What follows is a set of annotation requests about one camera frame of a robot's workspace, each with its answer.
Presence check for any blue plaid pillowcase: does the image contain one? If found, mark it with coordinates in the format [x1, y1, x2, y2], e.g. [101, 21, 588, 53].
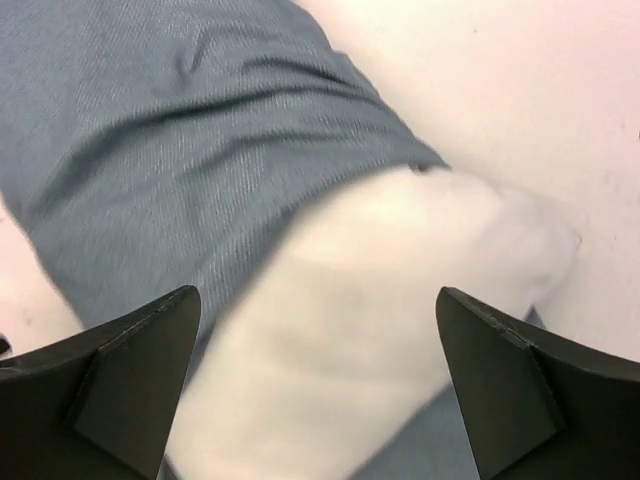
[0, 0, 481, 480]

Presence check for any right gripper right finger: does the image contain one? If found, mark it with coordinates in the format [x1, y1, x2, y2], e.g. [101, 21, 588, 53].
[436, 287, 639, 480]

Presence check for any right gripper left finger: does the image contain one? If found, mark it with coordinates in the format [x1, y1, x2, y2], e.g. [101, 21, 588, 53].
[1, 286, 200, 479]

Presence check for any white pillow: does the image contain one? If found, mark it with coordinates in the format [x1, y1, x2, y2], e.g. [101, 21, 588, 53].
[168, 167, 580, 479]

